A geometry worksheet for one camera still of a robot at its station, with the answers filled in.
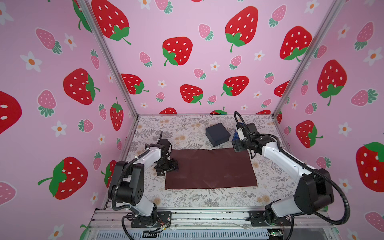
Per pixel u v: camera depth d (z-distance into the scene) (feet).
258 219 2.40
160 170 2.66
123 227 2.25
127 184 1.48
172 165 2.66
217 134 3.35
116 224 2.36
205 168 3.12
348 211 1.16
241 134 2.36
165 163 2.52
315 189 1.38
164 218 2.43
